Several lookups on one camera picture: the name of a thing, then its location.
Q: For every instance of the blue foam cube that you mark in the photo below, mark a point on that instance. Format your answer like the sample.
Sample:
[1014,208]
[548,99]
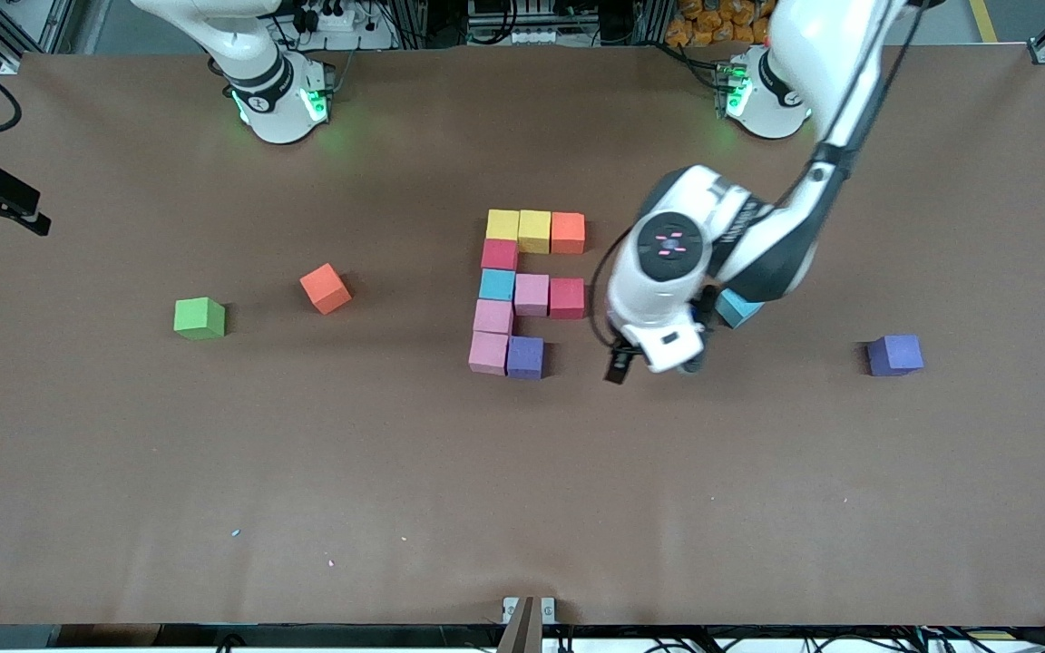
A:
[738,311]
[497,285]

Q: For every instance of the orange foam cube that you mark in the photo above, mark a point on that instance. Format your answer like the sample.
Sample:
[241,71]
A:
[325,288]
[568,234]

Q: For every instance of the purple foam cube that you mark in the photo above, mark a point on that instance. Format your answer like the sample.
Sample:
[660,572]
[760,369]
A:
[894,355]
[525,357]

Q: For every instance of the white connector strip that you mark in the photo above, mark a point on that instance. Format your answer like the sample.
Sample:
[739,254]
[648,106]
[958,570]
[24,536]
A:
[536,36]

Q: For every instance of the green foam cube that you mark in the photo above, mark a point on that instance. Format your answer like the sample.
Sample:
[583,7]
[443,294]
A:
[199,319]

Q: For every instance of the yellow foam cube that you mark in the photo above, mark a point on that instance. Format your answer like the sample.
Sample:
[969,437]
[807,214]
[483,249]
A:
[536,232]
[502,225]

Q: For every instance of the pile of orange fruit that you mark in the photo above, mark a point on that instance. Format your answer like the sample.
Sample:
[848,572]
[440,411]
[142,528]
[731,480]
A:
[713,23]

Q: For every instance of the small metal bracket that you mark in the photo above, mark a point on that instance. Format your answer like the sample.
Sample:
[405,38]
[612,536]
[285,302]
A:
[548,609]

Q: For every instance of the brown wooden beam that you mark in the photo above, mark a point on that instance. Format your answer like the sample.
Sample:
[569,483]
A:
[522,630]

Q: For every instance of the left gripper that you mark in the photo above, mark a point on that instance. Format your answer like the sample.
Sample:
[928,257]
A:
[618,367]

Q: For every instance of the brown table cover sheet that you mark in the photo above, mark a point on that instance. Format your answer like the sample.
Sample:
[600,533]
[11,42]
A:
[522,508]

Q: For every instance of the red foam cube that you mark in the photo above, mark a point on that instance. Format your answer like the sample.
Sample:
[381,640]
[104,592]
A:
[567,299]
[500,255]

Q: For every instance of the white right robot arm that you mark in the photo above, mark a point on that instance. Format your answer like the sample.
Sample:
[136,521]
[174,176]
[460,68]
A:
[250,73]

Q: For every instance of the pink foam cube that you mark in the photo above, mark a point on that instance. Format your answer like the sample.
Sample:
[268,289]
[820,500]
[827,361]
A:
[493,317]
[532,295]
[489,354]

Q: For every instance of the white power strip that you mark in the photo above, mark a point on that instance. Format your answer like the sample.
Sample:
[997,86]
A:
[336,18]

